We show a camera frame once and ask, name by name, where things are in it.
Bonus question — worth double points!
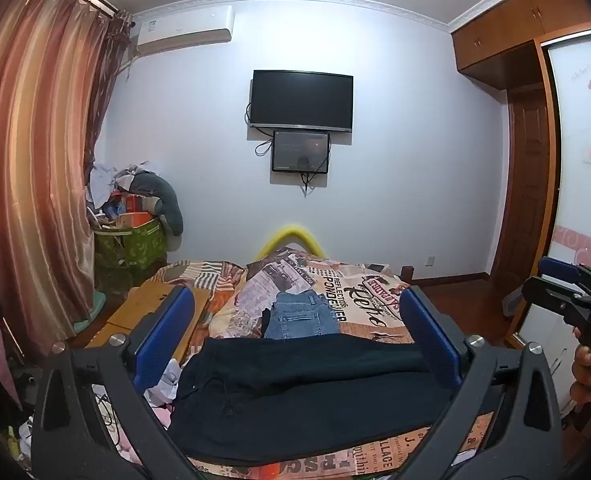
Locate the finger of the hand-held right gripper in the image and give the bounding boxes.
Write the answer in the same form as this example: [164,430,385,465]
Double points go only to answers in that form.
[521,276,576,317]
[539,256,581,288]

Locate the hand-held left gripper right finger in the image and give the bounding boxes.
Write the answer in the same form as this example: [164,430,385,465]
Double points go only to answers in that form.
[385,286,565,480]

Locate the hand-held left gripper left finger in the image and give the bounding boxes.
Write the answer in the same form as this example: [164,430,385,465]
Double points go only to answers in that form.
[31,285,211,480]

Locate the dark teal pants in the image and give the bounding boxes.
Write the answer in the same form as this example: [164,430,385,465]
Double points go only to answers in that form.
[166,334,469,466]

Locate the person's right hand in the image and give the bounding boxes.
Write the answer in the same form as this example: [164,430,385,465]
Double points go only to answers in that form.
[571,326,591,407]

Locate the wooden lap desk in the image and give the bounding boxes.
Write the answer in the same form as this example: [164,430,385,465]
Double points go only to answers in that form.
[85,280,211,362]

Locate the white crumpled cloth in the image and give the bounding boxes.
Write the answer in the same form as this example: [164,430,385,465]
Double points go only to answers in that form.
[144,360,184,407]

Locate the teal plastic stool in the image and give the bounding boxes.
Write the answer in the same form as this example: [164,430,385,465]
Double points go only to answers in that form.
[72,287,109,334]

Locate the printed bed sheet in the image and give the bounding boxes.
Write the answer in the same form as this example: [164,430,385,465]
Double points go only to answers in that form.
[148,242,491,480]

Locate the white sliding wardrobe door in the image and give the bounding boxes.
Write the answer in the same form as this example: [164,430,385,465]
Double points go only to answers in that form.
[515,30,591,351]

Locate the brown wooden door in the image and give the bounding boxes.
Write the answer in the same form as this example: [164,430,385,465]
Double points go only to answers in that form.
[490,85,552,282]

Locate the green storage box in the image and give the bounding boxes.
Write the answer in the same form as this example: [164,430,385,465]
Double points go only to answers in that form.
[94,215,169,269]

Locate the grey plush toy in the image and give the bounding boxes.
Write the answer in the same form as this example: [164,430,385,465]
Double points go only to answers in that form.
[128,170,184,237]

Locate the blue jeans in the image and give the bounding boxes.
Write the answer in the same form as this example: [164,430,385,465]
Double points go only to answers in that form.
[261,291,339,341]

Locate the pile of clothes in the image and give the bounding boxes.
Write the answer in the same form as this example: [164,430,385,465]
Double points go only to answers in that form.
[85,160,162,222]

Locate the small black monitor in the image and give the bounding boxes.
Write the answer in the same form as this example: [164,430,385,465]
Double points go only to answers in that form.
[271,130,331,173]

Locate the striped orange curtain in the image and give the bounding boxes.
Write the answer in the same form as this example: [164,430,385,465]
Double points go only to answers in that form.
[0,0,132,346]

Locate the wooden overhead cabinet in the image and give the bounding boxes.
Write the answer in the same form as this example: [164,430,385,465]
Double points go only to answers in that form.
[450,0,591,92]

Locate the white air conditioner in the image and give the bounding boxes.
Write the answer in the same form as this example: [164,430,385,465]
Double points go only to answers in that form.
[129,5,236,56]

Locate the black charging cable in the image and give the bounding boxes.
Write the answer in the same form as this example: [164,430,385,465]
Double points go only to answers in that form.
[94,389,122,453]

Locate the yellow curved bed rail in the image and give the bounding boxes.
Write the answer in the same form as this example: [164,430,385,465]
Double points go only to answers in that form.
[256,225,327,262]

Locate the black wall television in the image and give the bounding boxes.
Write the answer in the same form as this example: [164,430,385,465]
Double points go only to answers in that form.
[249,69,354,134]

